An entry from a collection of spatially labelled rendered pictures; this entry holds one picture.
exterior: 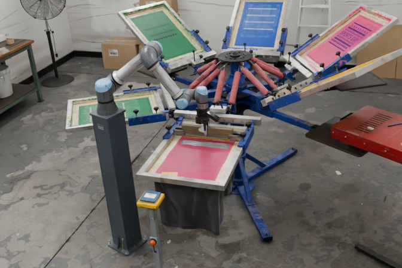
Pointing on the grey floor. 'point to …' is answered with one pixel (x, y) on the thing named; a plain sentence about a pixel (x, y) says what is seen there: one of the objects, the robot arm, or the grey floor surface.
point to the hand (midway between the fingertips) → (207, 133)
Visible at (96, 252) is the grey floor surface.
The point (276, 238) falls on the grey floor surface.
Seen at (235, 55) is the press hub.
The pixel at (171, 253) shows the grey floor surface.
